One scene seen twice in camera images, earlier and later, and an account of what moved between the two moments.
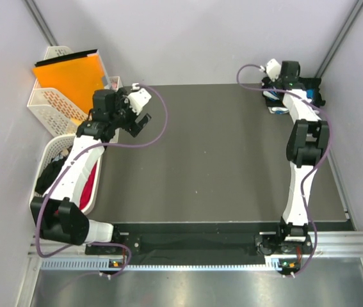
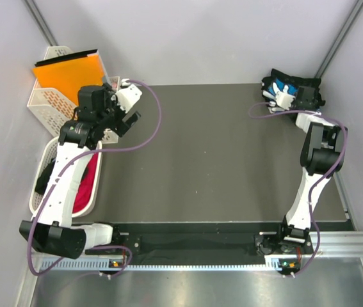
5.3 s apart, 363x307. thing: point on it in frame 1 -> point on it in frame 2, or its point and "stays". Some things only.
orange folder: [72, 81] stays
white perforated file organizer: [59, 117] stays
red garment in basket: [88, 190] stays
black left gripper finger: [139, 124] -> [130, 119]
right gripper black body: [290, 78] -> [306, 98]
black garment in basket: [47, 174] stays
